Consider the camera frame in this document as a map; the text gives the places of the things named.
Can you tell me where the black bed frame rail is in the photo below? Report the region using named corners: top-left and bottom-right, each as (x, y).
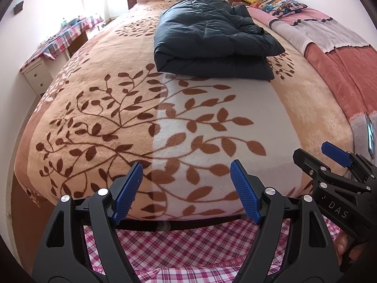
top-left (118, 220), bottom-right (251, 233)

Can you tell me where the leaf print blanket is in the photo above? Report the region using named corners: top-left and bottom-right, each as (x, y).
top-left (15, 0), bottom-right (354, 221)

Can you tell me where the white nightstand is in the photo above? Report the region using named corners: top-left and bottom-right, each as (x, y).
top-left (23, 54), bottom-right (70, 95)

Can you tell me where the person's right hand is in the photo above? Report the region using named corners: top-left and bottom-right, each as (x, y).
top-left (336, 233), bottom-right (369, 264)

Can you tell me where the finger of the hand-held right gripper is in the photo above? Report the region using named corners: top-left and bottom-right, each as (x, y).
top-left (322, 141), bottom-right (377, 183)
top-left (292, 148), bottom-right (372, 193)

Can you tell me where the cartoon print pillow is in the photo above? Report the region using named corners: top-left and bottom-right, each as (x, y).
top-left (252, 0), bottom-right (308, 17)

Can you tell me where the pink plaid bed sheet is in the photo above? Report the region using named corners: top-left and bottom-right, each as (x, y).
top-left (84, 215), bottom-right (342, 283)

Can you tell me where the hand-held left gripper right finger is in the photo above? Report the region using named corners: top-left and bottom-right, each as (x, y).
top-left (230, 159), bottom-right (345, 283)

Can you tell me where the smartphone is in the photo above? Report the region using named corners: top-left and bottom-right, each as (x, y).
top-left (365, 112), bottom-right (375, 154)

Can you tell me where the pink plaid tablecloth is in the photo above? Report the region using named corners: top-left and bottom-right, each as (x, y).
top-left (20, 14), bottom-right (103, 71)

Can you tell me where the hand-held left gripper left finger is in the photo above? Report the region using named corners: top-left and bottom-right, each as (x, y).
top-left (32, 162), bottom-right (144, 283)

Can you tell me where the pink patchwork quilt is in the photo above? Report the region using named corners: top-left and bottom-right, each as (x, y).
top-left (247, 6), bottom-right (377, 160)

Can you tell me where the dark blue down jacket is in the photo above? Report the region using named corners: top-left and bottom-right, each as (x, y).
top-left (154, 0), bottom-right (286, 81)

